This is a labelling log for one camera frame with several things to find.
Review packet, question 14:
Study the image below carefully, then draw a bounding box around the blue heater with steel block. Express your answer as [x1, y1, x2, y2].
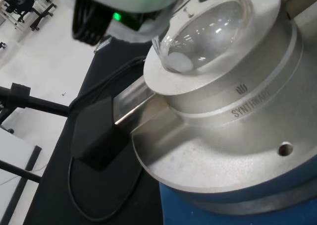
[70, 0, 317, 225]

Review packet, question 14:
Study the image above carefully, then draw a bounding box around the black office chair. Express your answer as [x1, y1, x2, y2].
[0, 0, 58, 32]

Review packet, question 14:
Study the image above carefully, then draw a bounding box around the black bench cloth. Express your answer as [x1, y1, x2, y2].
[22, 36, 164, 225]

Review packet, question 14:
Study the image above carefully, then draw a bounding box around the black camera tripod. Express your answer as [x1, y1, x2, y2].
[0, 82, 70, 127]

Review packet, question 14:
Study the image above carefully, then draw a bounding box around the black frame side table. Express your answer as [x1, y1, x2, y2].
[0, 129, 43, 225]

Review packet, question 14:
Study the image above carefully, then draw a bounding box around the black heater cable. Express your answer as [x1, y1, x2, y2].
[67, 56, 150, 222]

